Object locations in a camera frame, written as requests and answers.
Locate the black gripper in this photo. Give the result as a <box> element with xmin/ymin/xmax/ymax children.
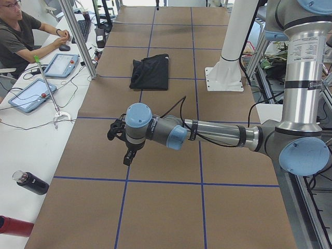
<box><xmin>123</xmin><ymin>139</ymin><xmax>145</xmax><ymax>165</ymax></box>

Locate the black printed t-shirt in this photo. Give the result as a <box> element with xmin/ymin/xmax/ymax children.
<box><xmin>129</xmin><ymin>53</ymin><xmax>169</xmax><ymax>90</ymax></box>

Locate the reacher grabber stick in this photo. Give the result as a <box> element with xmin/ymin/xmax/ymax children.
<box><xmin>33</xmin><ymin>56</ymin><xmax>72</xmax><ymax>130</ymax></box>

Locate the black water bottle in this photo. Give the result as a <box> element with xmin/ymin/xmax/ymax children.
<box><xmin>12</xmin><ymin>170</ymin><xmax>49</xmax><ymax>195</ymax></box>

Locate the far teach pendant tablet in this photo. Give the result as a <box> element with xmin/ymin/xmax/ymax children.
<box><xmin>44</xmin><ymin>53</ymin><xmax>79</xmax><ymax>78</ymax></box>

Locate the teach pendant tablet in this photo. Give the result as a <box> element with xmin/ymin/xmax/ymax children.
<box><xmin>44</xmin><ymin>53</ymin><xmax>79</xmax><ymax>78</ymax></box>
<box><xmin>8</xmin><ymin>79</ymin><xmax>50</xmax><ymax>113</ymax></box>

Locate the near teach pendant tablet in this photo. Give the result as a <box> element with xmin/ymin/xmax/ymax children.
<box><xmin>8</xmin><ymin>79</ymin><xmax>50</xmax><ymax>113</ymax></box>

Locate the black box with label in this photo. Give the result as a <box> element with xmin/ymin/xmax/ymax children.
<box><xmin>95</xmin><ymin>28</ymin><xmax>106</xmax><ymax>48</ymax></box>

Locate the black computer mouse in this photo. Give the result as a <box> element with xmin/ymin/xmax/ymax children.
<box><xmin>59</xmin><ymin>45</ymin><xmax>71</xmax><ymax>51</ymax></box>

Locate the black keyboard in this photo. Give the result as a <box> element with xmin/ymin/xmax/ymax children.
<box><xmin>77</xmin><ymin>20</ymin><xmax>91</xmax><ymax>42</ymax></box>

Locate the white plastic chair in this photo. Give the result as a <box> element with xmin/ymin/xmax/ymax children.
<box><xmin>255</xmin><ymin>103</ymin><xmax>283</xmax><ymax>124</ymax></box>

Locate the red water bottle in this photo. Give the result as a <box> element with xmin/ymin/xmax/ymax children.
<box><xmin>1</xmin><ymin>216</ymin><xmax>34</xmax><ymax>237</ymax></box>

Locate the seated person in green shirt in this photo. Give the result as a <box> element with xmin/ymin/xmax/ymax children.
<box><xmin>1</xmin><ymin>1</ymin><xmax>70</xmax><ymax>79</ymax></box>

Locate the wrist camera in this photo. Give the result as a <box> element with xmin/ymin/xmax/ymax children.
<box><xmin>107</xmin><ymin>114</ymin><xmax>127</xmax><ymax>142</ymax></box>

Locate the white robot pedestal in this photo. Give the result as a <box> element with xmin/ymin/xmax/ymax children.
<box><xmin>205</xmin><ymin>0</ymin><xmax>259</xmax><ymax>92</ymax></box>

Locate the aluminium frame post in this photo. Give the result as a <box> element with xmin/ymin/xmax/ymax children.
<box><xmin>59</xmin><ymin>0</ymin><xmax>97</xmax><ymax>79</ymax></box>

